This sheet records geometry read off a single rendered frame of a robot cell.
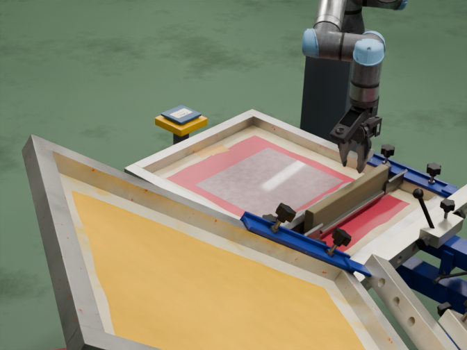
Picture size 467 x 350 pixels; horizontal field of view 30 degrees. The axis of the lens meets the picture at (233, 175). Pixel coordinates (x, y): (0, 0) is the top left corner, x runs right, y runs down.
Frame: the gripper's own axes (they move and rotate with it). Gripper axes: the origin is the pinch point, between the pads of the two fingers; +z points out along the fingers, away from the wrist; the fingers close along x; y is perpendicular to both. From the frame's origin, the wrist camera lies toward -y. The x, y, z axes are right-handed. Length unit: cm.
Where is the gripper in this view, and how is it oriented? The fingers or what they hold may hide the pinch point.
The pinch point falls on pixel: (350, 167)
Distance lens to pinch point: 240.5
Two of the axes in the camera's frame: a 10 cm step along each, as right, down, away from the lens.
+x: -7.4, -3.6, 5.7
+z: -0.3, 8.7, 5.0
